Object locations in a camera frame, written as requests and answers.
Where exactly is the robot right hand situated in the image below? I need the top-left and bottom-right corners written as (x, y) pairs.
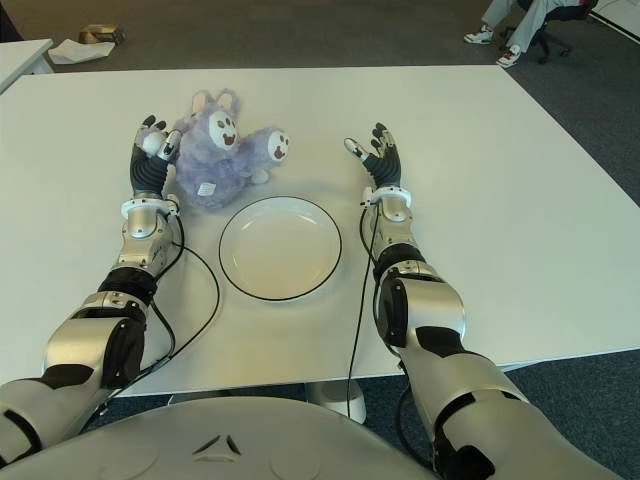
top-left (342, 121), bottom-right (404, 192)

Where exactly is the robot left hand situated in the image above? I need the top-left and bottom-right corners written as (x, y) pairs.
top-left (128, 114), bottom-right (184, 200)

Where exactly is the person in grey trousers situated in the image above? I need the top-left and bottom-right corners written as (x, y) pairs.
top-left (463, 0), bottom-right (601, 69)

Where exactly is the white plate black rim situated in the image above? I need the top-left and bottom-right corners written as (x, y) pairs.
top-left (217, 197), bottom-right (344, 302)

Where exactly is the white side table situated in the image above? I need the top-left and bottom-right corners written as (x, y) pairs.
top-left (0, 38), bottom-right (54, 95)

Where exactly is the gold cardboard box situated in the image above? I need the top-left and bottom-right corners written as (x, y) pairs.
top-left (78, 23), bottom-right (127, 45)

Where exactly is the silver table pedestal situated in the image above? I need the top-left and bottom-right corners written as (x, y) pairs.
top-left (302, 379), bottom-right (369, 425)

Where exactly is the black swivel chair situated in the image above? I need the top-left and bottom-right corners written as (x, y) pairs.
top-left (499, 0), bottom-right (601, 64)

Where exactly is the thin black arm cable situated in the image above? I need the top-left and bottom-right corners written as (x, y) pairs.
top-left (102, 234), bottom-right (222, 397)
top-left (344, 199), bottom-right (377, 419)

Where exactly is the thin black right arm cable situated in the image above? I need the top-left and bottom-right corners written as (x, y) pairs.
top-left (344, 199), bottom-right (377, 419)

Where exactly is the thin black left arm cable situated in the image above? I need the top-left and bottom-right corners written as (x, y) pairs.
top-left (102, 234), bottom-right (222, 397)

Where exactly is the purple plush doll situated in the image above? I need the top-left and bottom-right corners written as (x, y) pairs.
top-left (137, 88), bottom-right (292, 212)

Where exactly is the white furniture edge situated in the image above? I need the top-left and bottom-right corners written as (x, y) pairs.
top-left (589, 0), bottom-right (640, 36)

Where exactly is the silver robot torso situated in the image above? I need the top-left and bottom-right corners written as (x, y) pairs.
top-left (0, 397), bottom-right (441, 480)

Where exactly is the white paper sheet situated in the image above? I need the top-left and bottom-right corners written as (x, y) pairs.
top-left (47, 39), bottom-right (117, 65)

